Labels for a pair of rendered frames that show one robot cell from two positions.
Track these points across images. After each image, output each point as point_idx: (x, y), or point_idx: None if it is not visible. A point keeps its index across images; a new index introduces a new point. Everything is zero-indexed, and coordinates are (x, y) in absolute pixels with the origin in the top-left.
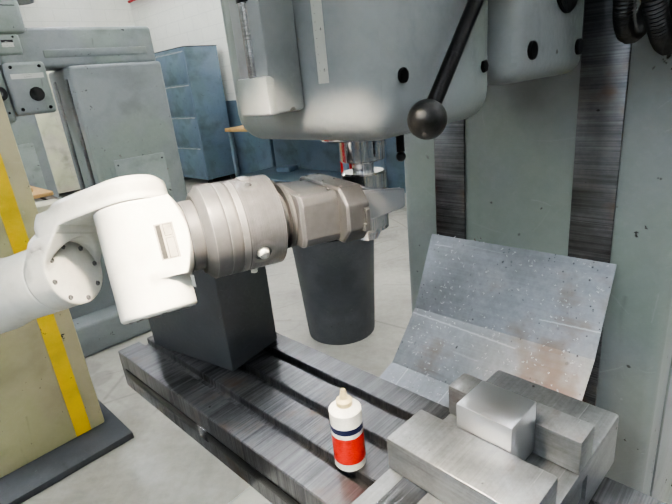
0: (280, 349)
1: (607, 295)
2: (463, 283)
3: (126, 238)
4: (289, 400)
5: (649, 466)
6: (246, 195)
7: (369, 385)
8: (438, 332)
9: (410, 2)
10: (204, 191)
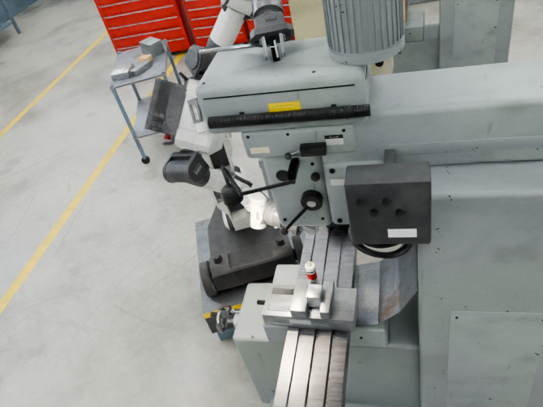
0: (347, 229)
1: (410, 297)
2: (406, 253)
3: (251, 211)
4: (325, 250)
5: (433, 367)
6: (273, 215)
7: (347, 263)
8: (393, 263)
9: (286, 207)
10: (267, 209)
